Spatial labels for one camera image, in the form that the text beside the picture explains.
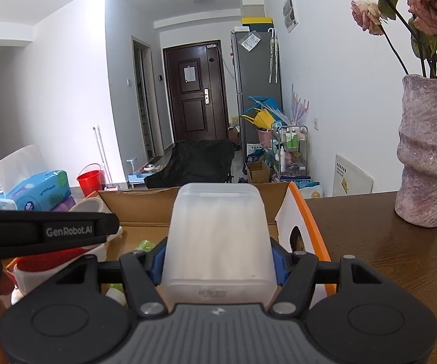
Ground dark brown door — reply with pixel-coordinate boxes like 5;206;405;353
163;42;229;145

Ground blue tissue pack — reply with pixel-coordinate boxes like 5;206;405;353
0;145;70;212

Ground red and white lint brush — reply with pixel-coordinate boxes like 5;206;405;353
6;196;124;306

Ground grey refrigerator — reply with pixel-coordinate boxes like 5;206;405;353
231;27;283;167

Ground purple wing decoration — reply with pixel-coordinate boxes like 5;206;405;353
290;83;311;126

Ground white mop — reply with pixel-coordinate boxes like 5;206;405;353
92;126;119;191

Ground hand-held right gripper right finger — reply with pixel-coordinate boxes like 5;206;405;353
269;237;384;317

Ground blue and yellow plastic toys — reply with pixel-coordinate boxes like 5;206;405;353
241;96;284;130

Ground metal wire rack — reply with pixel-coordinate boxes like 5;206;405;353
272;125;309;183

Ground wall electrical panel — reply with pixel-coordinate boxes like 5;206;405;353
282;0;299;33

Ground cardboard box with orange rim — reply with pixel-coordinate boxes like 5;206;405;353
5;181;335;305

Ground small open cardboard box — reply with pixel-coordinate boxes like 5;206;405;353
246;161;272;185

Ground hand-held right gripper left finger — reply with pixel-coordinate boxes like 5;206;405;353
55;237;168;317

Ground dried pink rose bouquet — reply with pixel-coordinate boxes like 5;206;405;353
350;0;437;84

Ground translucent white plastic box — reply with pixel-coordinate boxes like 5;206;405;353
160;183;280;313

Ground red bucket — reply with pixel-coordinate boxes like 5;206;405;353
77;164;103;198

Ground clear folded umbrella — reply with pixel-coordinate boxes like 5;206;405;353
267;27;280;84

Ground purple tissue pack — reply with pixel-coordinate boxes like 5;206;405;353
53;196;76;213

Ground yellow box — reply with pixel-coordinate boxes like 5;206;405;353
241;17;273;27

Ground blue pet feeder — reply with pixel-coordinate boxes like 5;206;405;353
127;158;146;189

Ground white board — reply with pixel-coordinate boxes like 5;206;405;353
334;154;374;198

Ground pink textured vase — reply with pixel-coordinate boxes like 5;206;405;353
395;75;437;229

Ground black folding chair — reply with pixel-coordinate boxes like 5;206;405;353
144;140;235;189

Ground white and blue bags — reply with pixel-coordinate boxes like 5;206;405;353
279;175;324;200

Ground pink bucket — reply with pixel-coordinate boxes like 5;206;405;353
256;128;277;149

